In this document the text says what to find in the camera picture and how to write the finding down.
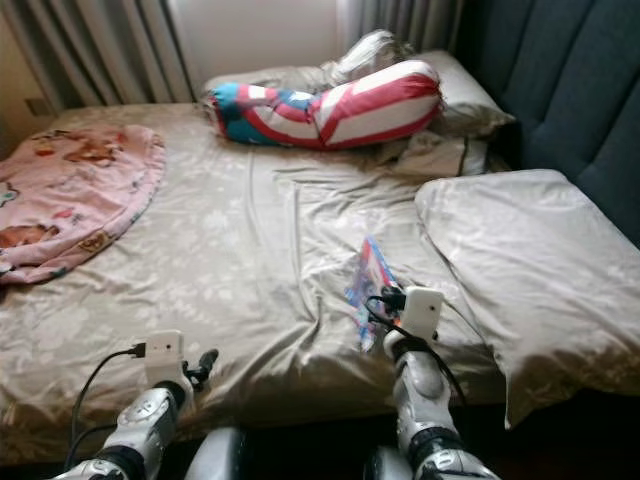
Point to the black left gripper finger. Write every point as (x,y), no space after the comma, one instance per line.
(207,360)

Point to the colourful manga book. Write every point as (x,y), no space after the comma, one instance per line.
(370,275)

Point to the pink cartoon print blanket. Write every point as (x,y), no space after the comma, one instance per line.
(70,190)

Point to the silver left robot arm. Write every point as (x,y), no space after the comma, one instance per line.
(140,430)

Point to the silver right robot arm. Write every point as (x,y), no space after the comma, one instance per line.
(425,400)

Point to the silver left robot leg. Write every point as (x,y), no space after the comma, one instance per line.
(212,458)

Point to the grey floral bed sheet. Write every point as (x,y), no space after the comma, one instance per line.
(260,250)

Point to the large grey floral pillow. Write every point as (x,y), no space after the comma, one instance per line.
(530,270)

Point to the grey dark-trimmed pillow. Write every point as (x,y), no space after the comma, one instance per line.
(440,155)

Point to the red white blue bolster pillow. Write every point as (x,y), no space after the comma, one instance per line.
(325,108)

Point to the shiny silver pillow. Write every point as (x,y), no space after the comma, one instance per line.
(370,55)

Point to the dark blue padded headboard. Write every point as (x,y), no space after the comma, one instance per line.
(560,90)

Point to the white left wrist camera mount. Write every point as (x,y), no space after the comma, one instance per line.
(163,358)

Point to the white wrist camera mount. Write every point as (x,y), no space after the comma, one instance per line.
(422,312)
(163,358)

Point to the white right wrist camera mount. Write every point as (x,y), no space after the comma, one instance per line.
(422,312)

